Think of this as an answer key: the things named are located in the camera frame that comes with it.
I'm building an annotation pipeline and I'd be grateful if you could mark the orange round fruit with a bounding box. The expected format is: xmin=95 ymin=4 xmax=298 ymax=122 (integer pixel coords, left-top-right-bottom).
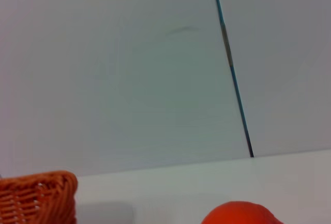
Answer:
xmin=200 ymin=200 xmax=284 ymax=224

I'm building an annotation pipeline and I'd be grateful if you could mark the orange woven wicker basket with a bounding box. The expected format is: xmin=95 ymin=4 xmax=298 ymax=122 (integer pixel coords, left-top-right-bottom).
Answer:
xmin=0 ymin=170 xmax=79 ymax=224

